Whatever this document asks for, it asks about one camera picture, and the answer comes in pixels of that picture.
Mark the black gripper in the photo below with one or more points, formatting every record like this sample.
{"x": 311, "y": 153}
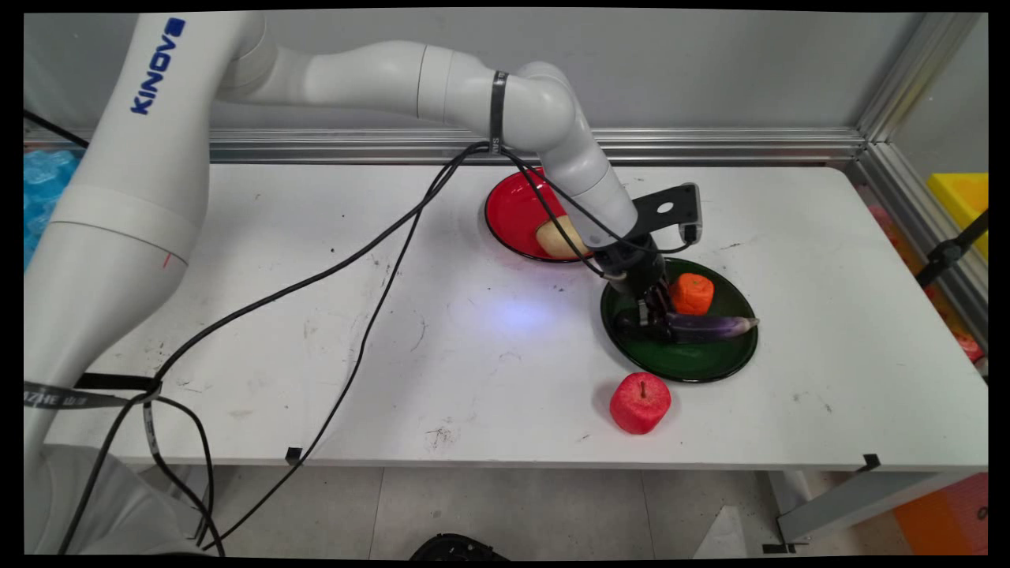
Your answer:
{"x": 635, "y": 264}

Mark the purple eggplant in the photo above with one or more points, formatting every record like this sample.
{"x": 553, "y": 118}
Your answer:
{"x": 710, "y": 325}

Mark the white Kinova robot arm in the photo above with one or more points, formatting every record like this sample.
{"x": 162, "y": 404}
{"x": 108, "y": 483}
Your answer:
{"x": 118, "y": 197}

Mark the orange carrot chunk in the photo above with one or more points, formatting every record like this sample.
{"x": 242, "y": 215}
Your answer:
{"x": 693, "y": 294}

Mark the dark green plate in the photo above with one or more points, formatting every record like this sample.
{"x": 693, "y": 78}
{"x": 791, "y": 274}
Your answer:
{"x": 686, "y": 363}

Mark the red apple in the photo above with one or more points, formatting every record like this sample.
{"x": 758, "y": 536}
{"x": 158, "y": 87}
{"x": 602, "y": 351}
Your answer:
{"x": 641, "y": 404}

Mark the yellow potato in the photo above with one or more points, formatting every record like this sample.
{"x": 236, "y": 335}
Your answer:
{"x": 552, "y": 241}

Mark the red bowl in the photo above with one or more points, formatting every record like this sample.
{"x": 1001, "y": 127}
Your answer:
{"x": 513, "y": 213}

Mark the black tape marker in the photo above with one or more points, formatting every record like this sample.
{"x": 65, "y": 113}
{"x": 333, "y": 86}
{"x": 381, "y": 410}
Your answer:
{"x": 872, "y": 463}
{"x": 294, "y": 456}

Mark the white table leg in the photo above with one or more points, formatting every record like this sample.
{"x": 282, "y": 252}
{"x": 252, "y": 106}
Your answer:
{"x": 852, "y": 505}

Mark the black stand clamp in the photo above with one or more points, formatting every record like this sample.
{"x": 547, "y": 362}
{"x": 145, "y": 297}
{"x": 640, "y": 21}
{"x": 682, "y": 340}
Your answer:
{"x": 943, "y": 256}

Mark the black round object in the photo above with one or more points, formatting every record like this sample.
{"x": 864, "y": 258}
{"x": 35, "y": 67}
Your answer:
{"x": 458, "y": 548}

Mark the red object beside table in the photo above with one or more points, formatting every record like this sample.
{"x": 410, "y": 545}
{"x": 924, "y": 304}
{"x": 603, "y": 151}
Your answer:
{"x": 969, "y": 347}

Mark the yellow plastic box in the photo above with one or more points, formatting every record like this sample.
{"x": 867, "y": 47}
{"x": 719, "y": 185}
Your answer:
{"x": 963, "y": 201}

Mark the orange box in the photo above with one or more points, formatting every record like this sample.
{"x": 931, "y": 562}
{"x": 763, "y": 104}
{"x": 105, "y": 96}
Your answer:
{"x": 947, "y": 521}

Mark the blue bubble foam sheet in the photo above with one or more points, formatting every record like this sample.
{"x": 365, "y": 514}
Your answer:
{"x": 47, "y": 189}

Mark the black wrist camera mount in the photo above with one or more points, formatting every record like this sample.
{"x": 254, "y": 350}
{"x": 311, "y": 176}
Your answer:
{"x": 678, "y": 207}

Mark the aluminium frame rail long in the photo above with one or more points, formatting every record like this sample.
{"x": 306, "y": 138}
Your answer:
{"x": 710, "y": 146}

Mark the aluminium frame rail short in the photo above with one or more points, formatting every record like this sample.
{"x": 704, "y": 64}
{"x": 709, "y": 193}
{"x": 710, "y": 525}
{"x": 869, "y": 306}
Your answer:
{"x": 915, "y": 213}

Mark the aluminium frame post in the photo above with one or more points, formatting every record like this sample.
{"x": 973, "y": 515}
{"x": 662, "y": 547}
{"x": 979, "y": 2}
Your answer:
{"x": 919, "y": 75}

